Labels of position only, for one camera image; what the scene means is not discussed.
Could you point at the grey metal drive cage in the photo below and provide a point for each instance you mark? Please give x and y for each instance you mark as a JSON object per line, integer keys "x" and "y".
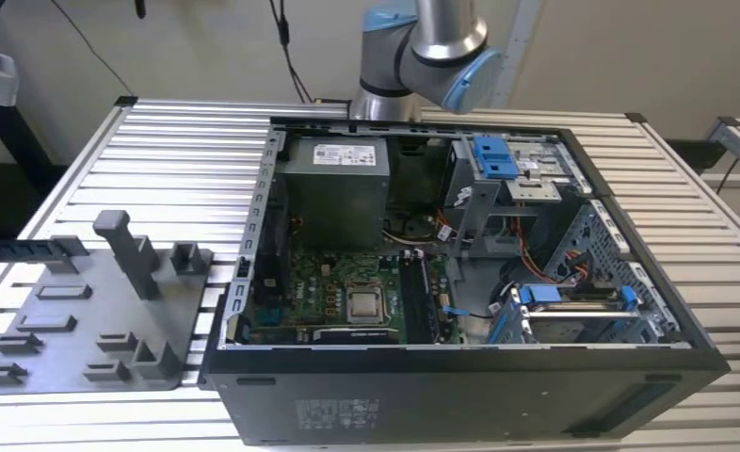
{"x": 483, "y": 207}

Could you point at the blue drive bay latch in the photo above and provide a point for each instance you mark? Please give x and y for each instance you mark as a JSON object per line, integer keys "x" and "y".
{"x": 500, "y": 170}
{"x": 490, "y": 148}

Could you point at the grey hard disk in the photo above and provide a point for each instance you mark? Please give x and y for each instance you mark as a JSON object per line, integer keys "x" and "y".
{"x": 571, "y": 329}

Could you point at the grey power supply unit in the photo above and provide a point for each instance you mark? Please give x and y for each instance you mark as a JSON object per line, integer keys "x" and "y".
{"x": 332, "y": 202}

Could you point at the dark background box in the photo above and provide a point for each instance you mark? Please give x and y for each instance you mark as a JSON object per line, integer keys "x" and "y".
{"x": 11, "y": 202}

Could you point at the black RAM slot bank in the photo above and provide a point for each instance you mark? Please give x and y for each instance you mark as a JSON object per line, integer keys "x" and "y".
{"x": 415, "y": 301}

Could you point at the RAM stick with black chips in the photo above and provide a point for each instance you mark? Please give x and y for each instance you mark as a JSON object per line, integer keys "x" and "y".
{"x": 11, "y": 249}

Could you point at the blue disk carrier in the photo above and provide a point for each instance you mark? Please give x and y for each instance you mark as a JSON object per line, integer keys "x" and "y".
{"x": 542, "y": 294}

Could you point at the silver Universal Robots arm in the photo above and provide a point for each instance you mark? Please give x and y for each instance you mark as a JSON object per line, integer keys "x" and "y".
{"x": 451, "y": 28}

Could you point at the black open PC case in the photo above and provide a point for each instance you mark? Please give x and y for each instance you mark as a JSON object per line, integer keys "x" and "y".
{"x": 407, "y": 400}

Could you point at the grey metal disk bay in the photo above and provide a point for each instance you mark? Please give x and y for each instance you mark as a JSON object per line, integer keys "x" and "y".
{"x": 659, "y": 325}

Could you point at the black slanted frame bar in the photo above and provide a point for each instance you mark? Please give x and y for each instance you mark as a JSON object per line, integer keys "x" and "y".
{"x": 11, "y": 136}

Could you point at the black box behind table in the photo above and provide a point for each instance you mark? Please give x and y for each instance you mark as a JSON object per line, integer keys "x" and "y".
{"x": 696, "y": 155}

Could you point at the black CPU socket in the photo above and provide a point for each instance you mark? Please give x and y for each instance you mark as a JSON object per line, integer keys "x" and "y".
{"x": 366, "y": 285}

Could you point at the grey plastic parts rack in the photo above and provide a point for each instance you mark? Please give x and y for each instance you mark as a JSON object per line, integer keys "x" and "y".
{"x": 106, "y": 320}

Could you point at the silver CPU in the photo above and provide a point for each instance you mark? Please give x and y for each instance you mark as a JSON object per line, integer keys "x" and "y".
{"x": 364, "y": 303}

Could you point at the short black antenna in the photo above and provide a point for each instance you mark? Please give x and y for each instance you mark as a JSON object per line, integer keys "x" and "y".
{"x": 140, "y": 8}

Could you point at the green motherboard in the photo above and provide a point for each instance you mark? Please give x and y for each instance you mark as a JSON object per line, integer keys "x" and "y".
{"x": 316, "y": 278}

